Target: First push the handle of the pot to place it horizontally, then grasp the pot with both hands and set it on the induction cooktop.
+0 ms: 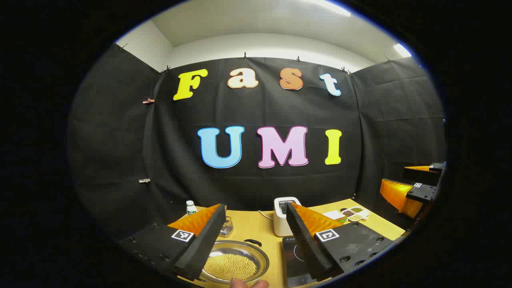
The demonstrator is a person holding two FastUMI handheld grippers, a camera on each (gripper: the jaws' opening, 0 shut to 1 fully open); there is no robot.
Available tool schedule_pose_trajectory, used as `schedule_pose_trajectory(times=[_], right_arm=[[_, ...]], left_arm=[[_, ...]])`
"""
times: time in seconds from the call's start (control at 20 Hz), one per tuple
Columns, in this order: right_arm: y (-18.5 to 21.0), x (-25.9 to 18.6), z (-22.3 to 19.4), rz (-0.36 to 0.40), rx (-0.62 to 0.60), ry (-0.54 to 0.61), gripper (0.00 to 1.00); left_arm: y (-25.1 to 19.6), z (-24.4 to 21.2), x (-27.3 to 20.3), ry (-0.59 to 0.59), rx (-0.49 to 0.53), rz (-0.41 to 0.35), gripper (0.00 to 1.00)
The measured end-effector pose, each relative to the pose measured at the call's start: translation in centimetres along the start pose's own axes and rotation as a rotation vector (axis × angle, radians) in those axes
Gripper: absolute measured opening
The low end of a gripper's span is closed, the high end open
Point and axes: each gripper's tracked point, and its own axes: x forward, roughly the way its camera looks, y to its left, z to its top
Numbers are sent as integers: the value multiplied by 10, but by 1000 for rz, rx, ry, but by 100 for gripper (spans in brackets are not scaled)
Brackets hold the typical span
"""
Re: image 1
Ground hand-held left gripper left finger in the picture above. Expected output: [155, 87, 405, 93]
[118, 203, 227, 280]

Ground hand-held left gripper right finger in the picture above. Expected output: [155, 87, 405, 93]
[285, 202, 394, 282]

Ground black induction cooktop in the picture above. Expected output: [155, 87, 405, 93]
[282, 236, 316, 288]

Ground large pile of soybeans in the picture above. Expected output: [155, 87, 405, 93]
[204, 253, 257, 281]

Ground stainless steel pot black handles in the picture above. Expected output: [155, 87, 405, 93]
[199, 239, 270, 285]

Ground white toaster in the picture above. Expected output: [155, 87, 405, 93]
[274, 196, 302, 237]

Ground white divided tray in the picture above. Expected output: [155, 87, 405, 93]
[340, 206, 370, 222]

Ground metal wire mesh holder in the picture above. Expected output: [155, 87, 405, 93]
[219, 216, 234, 238]

